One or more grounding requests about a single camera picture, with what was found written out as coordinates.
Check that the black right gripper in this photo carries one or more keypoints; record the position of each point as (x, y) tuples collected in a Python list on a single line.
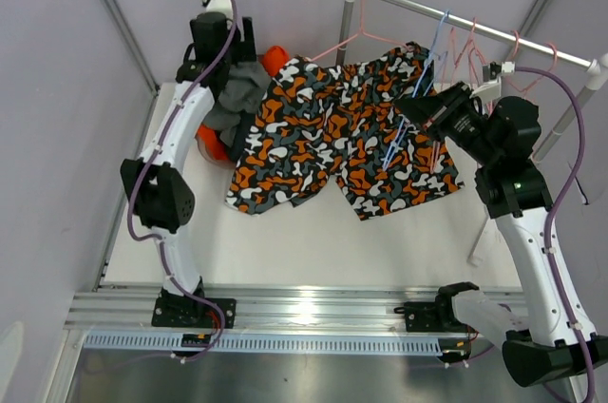
[(435, 110)]

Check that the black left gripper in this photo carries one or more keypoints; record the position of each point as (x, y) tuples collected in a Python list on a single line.
[(244, 50)]

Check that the grey knit shorts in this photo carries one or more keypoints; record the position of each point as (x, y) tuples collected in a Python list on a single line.
[(243, 92)]

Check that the blue wire hanger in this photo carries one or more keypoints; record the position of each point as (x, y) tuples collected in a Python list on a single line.
[(404, 123)]

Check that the orange black camo shorts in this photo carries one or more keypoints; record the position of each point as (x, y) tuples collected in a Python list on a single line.
[(317, 124)]

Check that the pink hanger of orange shorts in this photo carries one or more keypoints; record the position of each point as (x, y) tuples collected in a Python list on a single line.
[(474, 55)]

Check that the pink hanger of camo shorts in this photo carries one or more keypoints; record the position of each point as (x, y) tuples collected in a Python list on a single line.
[(361, 27)]

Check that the dark navy shorts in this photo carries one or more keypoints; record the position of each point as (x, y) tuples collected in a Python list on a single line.
[(242, 130)]

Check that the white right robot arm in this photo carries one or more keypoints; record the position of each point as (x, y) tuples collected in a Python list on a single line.
[(556, 339)]

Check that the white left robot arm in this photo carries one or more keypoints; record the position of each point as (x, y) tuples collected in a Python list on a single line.
[(157, 193)]

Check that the pink plastic basin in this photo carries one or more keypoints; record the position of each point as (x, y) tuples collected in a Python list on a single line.
[(214, 153)]

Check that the metal clothes rack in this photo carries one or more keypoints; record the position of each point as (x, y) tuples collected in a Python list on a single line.
[(595, 69)]

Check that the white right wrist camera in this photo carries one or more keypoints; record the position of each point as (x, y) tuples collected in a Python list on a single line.
[(491, 88)]

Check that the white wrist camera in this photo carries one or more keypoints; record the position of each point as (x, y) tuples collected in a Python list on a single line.
[(491, 88), (224, 7)]

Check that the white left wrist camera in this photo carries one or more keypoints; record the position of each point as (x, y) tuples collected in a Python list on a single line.
[(224, 7)]

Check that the aluminium mounting rail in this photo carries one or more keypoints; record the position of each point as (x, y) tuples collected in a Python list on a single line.
[(291, 310)]

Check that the white slotted cable duct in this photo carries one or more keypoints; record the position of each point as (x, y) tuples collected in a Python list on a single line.
[(266, 343)]

